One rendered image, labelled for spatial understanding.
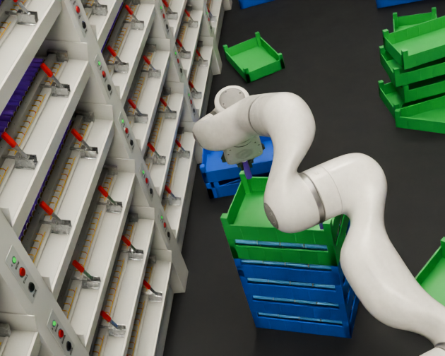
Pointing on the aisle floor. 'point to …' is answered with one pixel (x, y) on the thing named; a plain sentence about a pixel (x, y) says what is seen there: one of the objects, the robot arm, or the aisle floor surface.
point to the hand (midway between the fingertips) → (244, 161)
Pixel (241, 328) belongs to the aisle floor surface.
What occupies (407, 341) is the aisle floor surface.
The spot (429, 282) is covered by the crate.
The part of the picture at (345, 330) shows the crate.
